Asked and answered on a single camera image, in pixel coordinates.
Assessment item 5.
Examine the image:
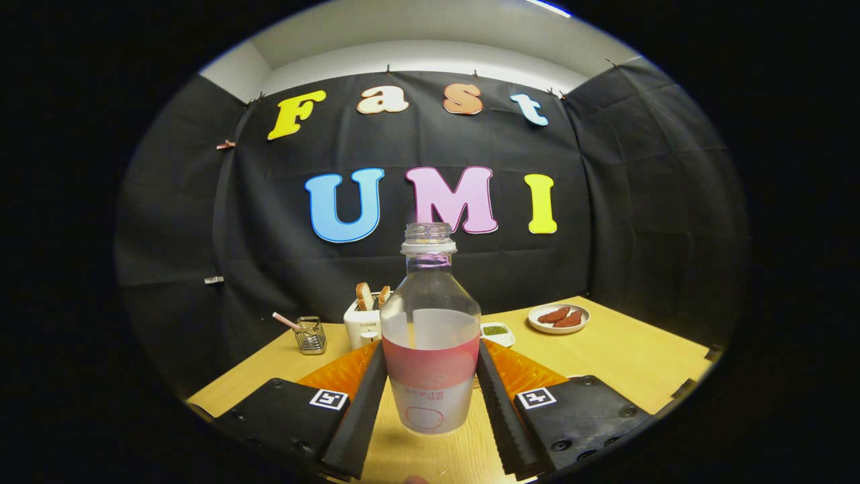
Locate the small white square dish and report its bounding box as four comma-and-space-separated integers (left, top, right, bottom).
480, 323, 516, 348

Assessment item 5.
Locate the wooden table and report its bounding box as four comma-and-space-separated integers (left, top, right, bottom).
187, 296, 713, 484

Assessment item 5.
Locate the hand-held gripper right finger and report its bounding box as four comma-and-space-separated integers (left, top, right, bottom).
475, 338, 654, 482

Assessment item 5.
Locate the white toaster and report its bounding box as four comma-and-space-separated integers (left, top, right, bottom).
343, 296, 384, 350

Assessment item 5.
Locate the metal wire basket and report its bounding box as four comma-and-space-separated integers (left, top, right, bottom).
294, 316, 327, 355

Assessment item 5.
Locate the white round plate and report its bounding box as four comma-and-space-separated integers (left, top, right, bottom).
527, 303, 591, 335

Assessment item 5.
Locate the clear juice bottle pink label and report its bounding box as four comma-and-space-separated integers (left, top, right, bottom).
380, 223, 482, 436

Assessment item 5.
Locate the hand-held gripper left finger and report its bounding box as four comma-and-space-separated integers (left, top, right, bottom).
214, 339, 389, 482

